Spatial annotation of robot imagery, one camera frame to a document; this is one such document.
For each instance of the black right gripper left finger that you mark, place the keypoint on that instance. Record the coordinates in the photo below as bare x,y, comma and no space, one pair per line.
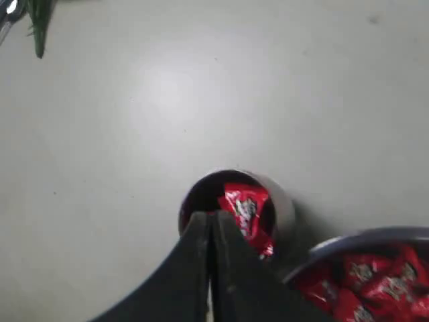
178,289

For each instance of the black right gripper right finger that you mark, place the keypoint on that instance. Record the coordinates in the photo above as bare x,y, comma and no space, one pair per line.
242,288

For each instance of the stainless steel cup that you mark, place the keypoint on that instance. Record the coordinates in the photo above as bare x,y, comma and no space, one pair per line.
278,217

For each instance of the red candies inside cup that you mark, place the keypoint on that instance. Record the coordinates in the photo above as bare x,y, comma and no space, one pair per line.
252,209

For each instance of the pile of red wrapped candies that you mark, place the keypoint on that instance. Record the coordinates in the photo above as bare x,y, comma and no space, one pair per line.
369,286

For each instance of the round steel bowl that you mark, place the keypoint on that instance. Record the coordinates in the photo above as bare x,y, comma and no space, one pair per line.
368,240

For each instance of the green plant leaves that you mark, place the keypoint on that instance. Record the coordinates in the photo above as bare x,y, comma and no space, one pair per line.
40,12

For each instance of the shiny metal object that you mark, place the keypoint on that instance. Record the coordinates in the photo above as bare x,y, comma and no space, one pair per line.
11,12

